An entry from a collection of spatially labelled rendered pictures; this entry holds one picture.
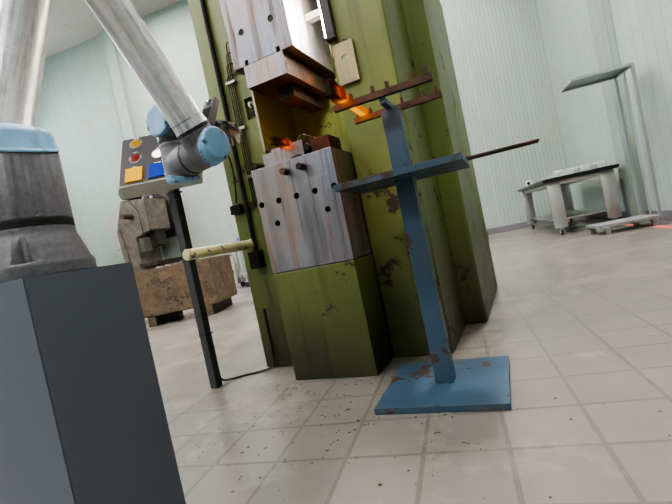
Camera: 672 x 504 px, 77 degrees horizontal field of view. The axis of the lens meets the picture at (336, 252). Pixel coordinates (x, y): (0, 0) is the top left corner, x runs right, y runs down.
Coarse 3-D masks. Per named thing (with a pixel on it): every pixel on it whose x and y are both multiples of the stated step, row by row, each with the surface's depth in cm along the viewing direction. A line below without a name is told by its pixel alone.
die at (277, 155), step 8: (296, 144) 176; (304, 144) 177; (272, 152) 181; (280, 152) 180; (288, 152) 178; (296, 152) 176; (304, 152) 175; (264, 160) 183; (272, 160) 181; (280, 160) 180
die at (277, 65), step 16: (256, 64) 179; (272, 64) 176; (288, 64) 176; (304, 64) 191; (256, 80) 180; (272, 80) 179; (288, 80) 182; (304, 80) 188; (320, 80) 205; (272, 96) 197; (320, 96) 211
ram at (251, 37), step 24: (240, 0) 179; (264, 0) 174; (288, 0) 176; (312, 0) 200; (240, 24) 180; (264, 24) 176; (288, 24) 172; (312, 24) 195; (240, 48) 182; (264, 48) 177; (288, 48) 174; (312, 48) 190; (240, 72) 187
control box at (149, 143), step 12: (144, 144) 190; (156, 144) 189; (120, 156) 188; (144, 156) 186; (120, 168) 184; (144, 168) 183; (120, 180) 181; (144, 180) 180; (156, 180) 180; (132, 192) 183; (144, 192) 184; (156, 192) 186
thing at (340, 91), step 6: (330, 78) 120; (330, 84) 122; (336, 84) 125; (330, 90) 121; (336, 90) 126; (342, 90) 128; (330, 96) 123; (336, 96) 124; (342, 96) 128; (342, 102) 134; (354, 108) 143; (360, 108) 146; (360, 114) 152
